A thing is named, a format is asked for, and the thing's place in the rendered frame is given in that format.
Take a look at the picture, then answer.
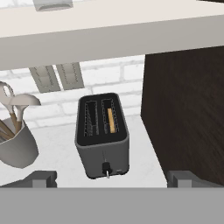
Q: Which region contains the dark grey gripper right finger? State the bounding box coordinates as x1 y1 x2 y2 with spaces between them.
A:
166 170 224 189

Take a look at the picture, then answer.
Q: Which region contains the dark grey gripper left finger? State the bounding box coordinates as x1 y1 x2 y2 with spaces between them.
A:
0 171 58 189

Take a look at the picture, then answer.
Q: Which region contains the black toaster lever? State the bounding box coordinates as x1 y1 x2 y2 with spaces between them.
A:
101 161 113 179

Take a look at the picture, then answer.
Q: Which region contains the grey two-slot toaster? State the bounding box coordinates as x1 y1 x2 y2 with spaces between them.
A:
74 92 130 180

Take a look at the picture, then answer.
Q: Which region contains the bread slice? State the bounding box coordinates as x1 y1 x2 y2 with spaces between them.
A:
107 108 116 134

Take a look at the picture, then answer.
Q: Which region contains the grey utensil pot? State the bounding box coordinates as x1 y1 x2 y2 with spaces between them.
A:
0 116 40 170

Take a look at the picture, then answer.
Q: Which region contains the dark wood cabinet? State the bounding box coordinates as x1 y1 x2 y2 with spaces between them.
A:
140 45 224 187

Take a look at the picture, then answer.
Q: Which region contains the grey ladle with wooden handle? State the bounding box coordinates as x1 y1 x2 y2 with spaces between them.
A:
10 94 42 132

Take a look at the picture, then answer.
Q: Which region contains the grey slotted spoon wooden handle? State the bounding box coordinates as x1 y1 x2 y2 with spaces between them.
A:
0 81 18 132

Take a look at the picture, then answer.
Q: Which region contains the white wall shelf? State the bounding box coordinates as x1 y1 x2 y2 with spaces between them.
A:
0 0 224 72

